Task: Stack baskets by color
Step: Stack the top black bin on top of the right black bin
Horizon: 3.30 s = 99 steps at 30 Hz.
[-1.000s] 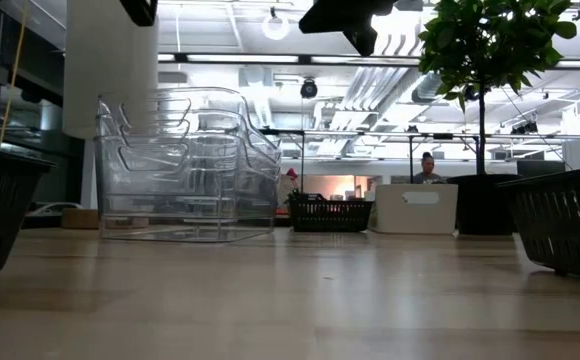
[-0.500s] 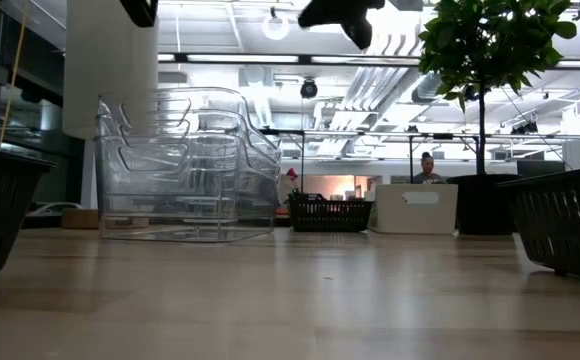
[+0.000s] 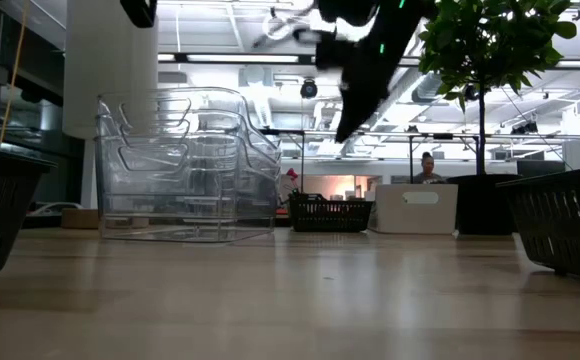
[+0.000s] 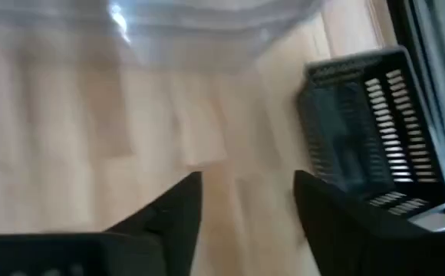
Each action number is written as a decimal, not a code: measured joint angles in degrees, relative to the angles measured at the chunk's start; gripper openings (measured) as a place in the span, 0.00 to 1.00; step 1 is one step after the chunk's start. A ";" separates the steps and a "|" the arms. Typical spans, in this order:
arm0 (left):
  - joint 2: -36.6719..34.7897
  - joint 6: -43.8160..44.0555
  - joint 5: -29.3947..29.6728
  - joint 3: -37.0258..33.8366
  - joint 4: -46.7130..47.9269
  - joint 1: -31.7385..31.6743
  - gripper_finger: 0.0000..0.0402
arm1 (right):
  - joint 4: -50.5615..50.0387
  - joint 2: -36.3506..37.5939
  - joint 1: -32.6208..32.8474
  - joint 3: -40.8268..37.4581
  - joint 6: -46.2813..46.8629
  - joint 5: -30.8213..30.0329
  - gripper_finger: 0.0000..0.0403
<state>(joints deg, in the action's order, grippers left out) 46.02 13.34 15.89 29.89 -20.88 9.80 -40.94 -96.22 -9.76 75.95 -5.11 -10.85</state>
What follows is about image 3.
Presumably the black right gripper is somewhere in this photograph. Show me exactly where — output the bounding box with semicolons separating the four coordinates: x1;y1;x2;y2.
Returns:
313;0;439;145

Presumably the white plastic bin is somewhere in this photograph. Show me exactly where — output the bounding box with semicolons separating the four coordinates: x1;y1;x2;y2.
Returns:
373;182;460;236

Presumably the red and green device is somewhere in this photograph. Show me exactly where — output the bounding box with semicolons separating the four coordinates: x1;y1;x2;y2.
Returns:
280;167;301;201

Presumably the person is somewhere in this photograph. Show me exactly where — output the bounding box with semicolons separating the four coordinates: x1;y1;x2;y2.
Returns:
413;151;444;185

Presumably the green leafy potted tree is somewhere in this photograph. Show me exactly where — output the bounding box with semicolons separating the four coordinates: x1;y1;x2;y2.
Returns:
417;0;579;176

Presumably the black spotlight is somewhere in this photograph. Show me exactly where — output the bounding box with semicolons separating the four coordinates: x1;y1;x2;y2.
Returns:
509;118;540;136

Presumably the dark computer monitor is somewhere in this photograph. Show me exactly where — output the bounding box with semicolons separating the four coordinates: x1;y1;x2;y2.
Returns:
516;159;567;178

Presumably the white round column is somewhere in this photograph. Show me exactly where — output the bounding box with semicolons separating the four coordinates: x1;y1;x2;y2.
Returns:
62;0;160;209

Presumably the brown cardboard box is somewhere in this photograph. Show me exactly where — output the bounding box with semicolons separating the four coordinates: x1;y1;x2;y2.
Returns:
60;207;150;231

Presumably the white curved object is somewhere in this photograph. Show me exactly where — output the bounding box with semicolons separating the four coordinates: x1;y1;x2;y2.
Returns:
27;201;85;217

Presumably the black dome ceiling camera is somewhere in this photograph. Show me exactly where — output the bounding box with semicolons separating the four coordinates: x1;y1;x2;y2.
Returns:
299;76;320;100

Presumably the black metal frame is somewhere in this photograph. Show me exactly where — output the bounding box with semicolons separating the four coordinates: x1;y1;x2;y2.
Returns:
259;128;307;194

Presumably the white ring ceiling light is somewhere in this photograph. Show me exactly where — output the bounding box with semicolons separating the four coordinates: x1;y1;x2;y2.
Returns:
261;9;294;42

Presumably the black ceiling light rail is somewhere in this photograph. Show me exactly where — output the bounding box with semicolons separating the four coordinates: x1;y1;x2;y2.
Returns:
156;51;580;70

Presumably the yellow cable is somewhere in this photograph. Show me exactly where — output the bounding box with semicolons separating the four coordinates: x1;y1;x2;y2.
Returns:
0;0;29;147

